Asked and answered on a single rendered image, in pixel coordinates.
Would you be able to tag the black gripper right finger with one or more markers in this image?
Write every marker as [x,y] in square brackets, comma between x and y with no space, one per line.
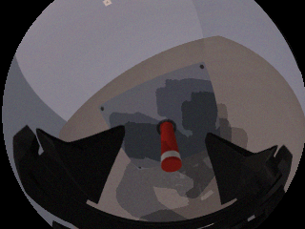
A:
[233,167]

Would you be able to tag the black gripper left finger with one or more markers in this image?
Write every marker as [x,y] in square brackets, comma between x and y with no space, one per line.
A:
[87,161]

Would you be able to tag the red peg with white band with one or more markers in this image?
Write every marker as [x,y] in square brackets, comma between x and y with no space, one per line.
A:
[170,157]

